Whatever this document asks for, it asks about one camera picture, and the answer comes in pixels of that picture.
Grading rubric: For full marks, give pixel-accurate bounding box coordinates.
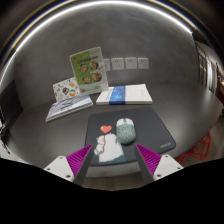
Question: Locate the red wire chair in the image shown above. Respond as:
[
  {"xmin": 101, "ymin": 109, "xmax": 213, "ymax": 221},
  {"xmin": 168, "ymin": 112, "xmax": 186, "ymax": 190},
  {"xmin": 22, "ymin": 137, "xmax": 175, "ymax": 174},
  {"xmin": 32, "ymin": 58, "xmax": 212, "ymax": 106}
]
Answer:
[{"xmin": 176, "ymin": 132, "xmax": 212, "ymax": 164}]

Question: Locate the white book with blue stripe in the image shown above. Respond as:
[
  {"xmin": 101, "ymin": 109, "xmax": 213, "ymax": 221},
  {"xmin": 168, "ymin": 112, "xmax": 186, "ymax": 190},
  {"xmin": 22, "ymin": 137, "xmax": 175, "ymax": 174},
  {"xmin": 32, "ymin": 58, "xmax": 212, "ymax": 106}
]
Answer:
[{"xmin": 95, "ymin": 83, "xmax": 154, "ymax": 106}]

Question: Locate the green and white computer mouse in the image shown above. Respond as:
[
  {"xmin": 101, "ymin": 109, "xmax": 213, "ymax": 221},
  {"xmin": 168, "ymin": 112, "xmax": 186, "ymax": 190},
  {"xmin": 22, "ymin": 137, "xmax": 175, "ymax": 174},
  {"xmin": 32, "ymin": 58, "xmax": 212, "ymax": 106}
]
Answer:
[{"xmin": 115, "ymin": 117, "xmax": 137, "ymax": 145}]

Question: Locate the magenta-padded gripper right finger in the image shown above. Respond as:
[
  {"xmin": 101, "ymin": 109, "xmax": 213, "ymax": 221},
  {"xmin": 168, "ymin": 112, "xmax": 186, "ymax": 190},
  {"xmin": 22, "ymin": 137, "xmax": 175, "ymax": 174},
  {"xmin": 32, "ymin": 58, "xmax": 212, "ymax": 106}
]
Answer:
[{"xmin": 133, "ymin": 143, "xmax": 185, "ymax": 184}]

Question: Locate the dark cartoon print mouse pad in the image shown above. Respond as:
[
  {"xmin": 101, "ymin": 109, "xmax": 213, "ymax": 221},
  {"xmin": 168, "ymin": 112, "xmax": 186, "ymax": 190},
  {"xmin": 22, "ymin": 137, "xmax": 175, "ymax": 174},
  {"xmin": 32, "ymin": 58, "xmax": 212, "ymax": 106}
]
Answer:
[{"xmin": 83, "ymin": 106, "xmax": 177, "ymax": 167}]

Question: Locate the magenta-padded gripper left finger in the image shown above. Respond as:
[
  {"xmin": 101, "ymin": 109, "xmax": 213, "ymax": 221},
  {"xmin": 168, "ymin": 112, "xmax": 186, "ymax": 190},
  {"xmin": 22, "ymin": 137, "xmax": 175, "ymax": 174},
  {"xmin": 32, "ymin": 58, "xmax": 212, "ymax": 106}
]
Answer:
[{"xmin": 43, "ymin": 143, "xmax": 95, "ymax": 186}]

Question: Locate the white wall sockets group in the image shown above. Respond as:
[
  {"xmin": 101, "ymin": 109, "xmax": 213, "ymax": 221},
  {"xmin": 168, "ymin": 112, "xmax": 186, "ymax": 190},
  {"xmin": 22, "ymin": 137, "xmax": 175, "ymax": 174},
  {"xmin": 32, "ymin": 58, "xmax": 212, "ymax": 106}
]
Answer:
[{"xmin": 101, "ymin": 56, "xmax": 150, "ymax": 72}]

